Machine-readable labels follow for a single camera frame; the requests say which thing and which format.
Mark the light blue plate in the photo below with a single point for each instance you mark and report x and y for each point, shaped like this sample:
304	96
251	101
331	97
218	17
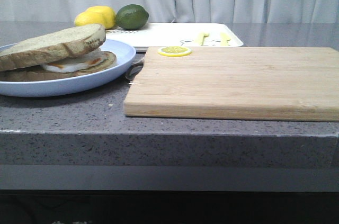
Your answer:
125	55

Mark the fried egg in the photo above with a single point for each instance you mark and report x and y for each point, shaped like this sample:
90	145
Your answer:
69	65

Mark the bread slice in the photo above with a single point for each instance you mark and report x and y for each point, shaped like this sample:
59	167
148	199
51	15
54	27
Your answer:
68	43
37	73

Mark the white rectangular tray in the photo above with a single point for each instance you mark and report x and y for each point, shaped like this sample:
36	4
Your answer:
172	34

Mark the lemon slice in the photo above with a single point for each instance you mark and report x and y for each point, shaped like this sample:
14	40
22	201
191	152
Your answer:
174	51

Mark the yellow plastic fork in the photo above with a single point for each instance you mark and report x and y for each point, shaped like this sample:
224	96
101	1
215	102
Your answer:
199	40

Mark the yellow plastic knife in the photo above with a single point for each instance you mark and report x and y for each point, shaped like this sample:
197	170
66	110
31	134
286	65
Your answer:
224	39

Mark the green lime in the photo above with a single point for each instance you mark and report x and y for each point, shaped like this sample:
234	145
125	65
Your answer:
131	17

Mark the wooden cutting board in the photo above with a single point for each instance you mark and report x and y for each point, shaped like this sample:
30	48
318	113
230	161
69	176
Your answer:
247	83

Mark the rear yellow lemon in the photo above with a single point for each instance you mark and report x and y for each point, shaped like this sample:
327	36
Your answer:
104	15

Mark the yellow lemon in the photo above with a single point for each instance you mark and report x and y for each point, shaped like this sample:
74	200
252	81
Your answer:
89	17
104	15

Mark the front yellow lemon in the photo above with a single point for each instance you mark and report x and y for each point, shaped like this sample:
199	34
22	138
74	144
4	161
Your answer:
89	17

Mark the metal cutting board handle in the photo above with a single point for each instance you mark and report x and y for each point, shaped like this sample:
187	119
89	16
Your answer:
134	70

